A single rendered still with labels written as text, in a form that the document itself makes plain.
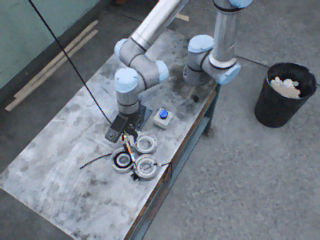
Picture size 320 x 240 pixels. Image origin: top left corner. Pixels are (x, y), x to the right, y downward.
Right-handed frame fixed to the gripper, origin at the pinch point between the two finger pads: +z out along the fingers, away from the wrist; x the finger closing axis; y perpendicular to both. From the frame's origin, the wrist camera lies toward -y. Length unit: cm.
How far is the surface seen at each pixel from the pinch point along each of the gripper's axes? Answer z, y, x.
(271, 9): 55, 259, -6
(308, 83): 36, 132, -63
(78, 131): 10.3, -1.2, 27.3
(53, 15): 45, 104, 157
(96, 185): 12.3, -17.3, 3.5
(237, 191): 83, 53, -53
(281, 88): 40, 119, -48
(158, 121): 2.7, 19.2, -4.0
